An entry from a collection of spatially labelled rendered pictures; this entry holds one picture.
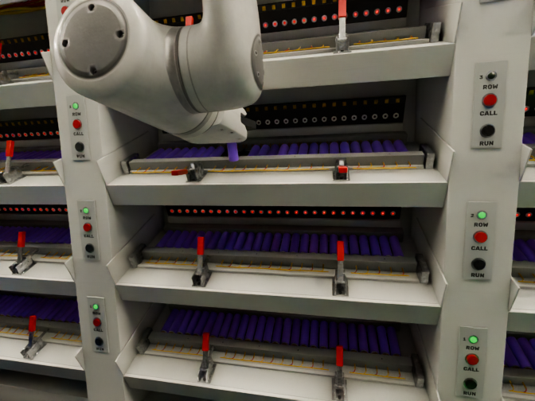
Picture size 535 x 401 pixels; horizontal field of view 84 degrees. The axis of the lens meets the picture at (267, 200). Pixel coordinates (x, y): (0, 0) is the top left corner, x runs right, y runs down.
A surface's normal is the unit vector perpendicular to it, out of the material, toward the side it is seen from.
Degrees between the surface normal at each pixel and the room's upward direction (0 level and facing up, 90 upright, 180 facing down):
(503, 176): 90
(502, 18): 90
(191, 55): 89
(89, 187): 90
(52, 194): 112
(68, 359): 22
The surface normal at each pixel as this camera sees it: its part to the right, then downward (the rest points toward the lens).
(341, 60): -0.18, 0.50
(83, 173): -0.20, 0.13
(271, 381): -0.10, -0.87
